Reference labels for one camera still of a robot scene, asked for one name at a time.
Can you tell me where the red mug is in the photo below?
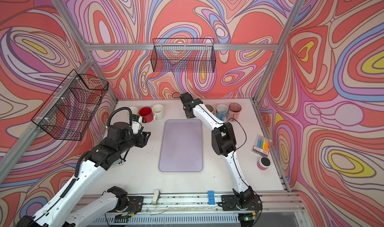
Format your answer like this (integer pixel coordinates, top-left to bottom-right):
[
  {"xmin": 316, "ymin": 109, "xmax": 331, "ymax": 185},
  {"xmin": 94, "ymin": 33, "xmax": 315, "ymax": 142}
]
[{"xmin": 139, "ymin": 107, "xmax": 154, "ymax": 123}]

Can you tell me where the light green mug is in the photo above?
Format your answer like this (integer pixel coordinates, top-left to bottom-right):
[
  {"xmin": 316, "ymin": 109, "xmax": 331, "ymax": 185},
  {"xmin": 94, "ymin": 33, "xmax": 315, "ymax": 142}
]
[{"xmin": 130, "ymin": 107, "xmax": 139, "ymax": 115}]

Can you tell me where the white mug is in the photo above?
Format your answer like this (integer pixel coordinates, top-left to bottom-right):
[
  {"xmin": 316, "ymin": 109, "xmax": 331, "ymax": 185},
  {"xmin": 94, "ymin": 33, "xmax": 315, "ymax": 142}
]
[{"xmin": 152, "ymin": 104, "xmax": 165, "ymax": 120}]

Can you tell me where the blue floral mug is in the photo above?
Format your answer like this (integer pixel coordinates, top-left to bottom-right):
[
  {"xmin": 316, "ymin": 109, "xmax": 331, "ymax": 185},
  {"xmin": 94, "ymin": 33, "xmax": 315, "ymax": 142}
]
[{"xmin": 216, "ymin": 104, "xmax": 229, "ymax": 122}]

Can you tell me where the pink cartoon mug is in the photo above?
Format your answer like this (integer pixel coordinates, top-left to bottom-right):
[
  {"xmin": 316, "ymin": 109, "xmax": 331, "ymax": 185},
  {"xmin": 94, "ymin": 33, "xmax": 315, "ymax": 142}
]
[{"xmin": 228, "ymin": 103, "xmax": 242, "ymax": 121}]

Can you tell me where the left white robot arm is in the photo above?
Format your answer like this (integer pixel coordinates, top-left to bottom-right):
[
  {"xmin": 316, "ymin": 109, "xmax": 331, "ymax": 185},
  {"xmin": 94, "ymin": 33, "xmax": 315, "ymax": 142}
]
[{"xmin": 17, "ymin": 107, "xmax": 151, "ymax": 227}]

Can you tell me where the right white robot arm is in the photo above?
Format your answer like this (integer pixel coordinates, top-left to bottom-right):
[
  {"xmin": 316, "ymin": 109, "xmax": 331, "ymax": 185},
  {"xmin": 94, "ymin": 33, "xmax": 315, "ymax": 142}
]
[{"xmin": 180, "ymin": 92, "xmax": 263, "ymax": 212}]

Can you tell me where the lavender plastic tray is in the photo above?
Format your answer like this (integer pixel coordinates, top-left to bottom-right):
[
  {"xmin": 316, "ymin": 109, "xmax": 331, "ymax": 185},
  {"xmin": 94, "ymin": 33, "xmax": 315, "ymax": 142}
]
[{"xmin": 159, "ymin": 119, "xmax": 204, "ymax": 173}]

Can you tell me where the box of coloured markers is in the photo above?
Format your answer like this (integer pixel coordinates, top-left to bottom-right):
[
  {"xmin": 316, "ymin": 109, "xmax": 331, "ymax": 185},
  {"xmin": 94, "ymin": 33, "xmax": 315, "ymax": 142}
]
[{"xmin": 252, "ymin": 135, "xmax": 272, "ymax": 157}]

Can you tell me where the blue toy brick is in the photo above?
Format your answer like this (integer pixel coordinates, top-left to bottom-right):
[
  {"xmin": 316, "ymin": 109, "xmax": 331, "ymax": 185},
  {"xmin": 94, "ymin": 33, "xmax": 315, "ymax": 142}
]
[{"xmin": 207, "ymin": 191, "xmax": 216, "ymax": 206}]

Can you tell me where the back black wire basket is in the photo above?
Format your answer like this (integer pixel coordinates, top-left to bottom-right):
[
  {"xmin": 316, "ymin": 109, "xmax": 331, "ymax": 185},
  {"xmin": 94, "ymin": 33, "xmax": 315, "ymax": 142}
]
[{"xmin": 151, "ymin": 38, "xmax": 216, "ymax": 73}]

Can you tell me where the black wire basket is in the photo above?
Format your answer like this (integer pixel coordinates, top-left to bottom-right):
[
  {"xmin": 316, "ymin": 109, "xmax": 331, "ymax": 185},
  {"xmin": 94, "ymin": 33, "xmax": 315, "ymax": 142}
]
[
  {"xmin": 31, "ymin": 70, "xmax": 109, "ymax": 141},
  {"xmin": 151, "ymin": 38, "xmax": 216, "ymax": 73}
]

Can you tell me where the white clip on rail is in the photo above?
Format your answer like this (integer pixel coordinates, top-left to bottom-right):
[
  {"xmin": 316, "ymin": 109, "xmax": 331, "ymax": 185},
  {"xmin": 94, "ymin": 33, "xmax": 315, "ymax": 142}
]
[{"xmin": 151, "ymin": 190, "xmax": 161, "ymax": 205}]

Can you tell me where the left black wire basket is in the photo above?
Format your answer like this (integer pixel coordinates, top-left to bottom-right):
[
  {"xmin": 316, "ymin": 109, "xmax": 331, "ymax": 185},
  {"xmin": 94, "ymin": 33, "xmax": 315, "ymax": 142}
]
[{"xmin": 31, "ymin": 70, "xmax": 109, "ymax": 141}]

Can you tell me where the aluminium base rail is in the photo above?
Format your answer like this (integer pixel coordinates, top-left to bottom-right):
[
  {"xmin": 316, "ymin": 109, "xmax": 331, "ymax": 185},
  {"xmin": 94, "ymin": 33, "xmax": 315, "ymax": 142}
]
[{"xmin": 53, "ymin": 191, "xmax": 301, "ymax": 227}]

